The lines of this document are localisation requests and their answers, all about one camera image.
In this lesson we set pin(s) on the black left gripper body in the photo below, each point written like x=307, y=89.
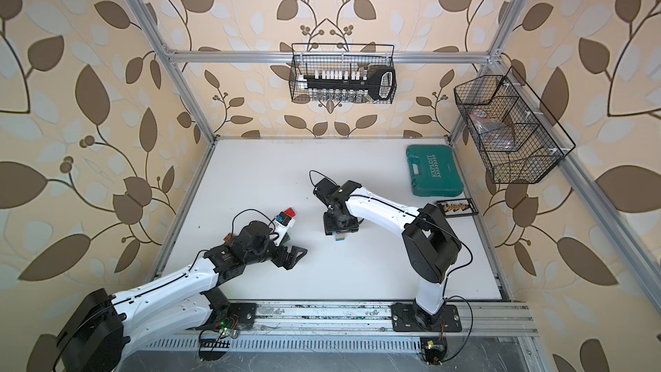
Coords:
x=280, y=258

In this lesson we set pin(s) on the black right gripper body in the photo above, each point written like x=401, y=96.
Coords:
x=331, y=222

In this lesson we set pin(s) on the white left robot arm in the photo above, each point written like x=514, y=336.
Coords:
x=106, y=328

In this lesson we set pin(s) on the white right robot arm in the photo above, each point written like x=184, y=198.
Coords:
x=431, y=245

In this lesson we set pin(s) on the green plastic tool case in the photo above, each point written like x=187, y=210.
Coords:
x=433, y=171

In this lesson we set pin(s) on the small electronics board left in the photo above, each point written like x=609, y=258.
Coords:
x=215, y=340

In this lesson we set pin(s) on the small electronics board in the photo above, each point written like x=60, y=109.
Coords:
x=215, y=340
x=433, y=351

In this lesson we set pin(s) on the black charging board with connectors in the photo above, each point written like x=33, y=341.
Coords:
x=457, y=207

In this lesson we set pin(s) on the black socket set holder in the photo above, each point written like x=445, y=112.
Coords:
x=372, y=85

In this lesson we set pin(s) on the small electronics board right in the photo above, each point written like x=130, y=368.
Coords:
x=433, y=351

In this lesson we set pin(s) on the plastic bag in basket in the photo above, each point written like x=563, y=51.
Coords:
x=494, y=135

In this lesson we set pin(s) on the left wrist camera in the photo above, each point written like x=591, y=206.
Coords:
x=282, y=224

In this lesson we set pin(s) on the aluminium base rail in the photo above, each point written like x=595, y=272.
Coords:
x=478, y=318

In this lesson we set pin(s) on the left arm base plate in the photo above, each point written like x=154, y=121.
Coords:
x=236, y=316

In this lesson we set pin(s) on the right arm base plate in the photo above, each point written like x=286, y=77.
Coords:
x=408, y=317

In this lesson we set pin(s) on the black wire basket centre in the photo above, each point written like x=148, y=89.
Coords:
x=335, y=57

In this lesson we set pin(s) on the black wire basket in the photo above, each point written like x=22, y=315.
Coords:
x=335, y=57
x=518, y=137

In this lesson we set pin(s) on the black wire basket right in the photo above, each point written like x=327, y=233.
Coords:
x=518, y=137

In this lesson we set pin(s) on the aluminium frame post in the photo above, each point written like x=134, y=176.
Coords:
x=506, y=27

